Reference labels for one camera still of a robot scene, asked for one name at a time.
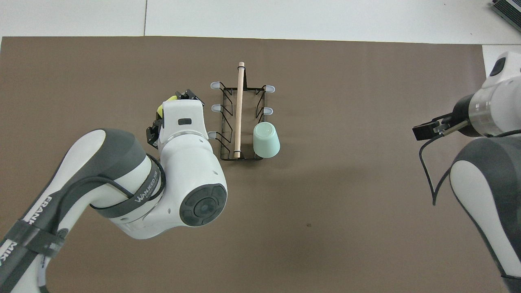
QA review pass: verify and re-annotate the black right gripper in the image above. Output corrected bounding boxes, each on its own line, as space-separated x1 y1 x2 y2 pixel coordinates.
412 94 475 141

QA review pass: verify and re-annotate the yellow plastic cup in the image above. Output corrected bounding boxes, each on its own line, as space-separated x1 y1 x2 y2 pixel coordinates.
157 96 178 118

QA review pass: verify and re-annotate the green plastic cup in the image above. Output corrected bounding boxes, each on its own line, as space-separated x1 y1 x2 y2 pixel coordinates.
253 122 281 159

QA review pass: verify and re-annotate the brown table mat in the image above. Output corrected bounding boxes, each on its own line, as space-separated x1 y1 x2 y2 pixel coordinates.
0 36 512 293

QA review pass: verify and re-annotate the grey ribbed device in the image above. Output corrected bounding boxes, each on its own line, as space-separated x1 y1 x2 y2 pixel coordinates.
490 0 521 21

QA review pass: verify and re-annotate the black wire cup rack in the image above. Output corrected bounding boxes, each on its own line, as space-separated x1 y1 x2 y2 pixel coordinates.
206 61 276 162

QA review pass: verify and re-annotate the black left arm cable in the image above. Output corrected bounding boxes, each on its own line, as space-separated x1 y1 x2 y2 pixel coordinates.
49 165 166 228

